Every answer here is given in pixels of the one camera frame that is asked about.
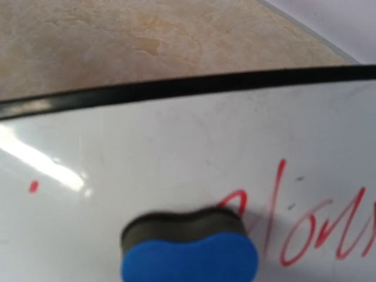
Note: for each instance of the white whiteboard with black frame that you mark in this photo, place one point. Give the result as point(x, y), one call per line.
point(290, 152)

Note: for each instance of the blue whiteboard eraser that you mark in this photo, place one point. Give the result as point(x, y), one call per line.
point(208, 244)

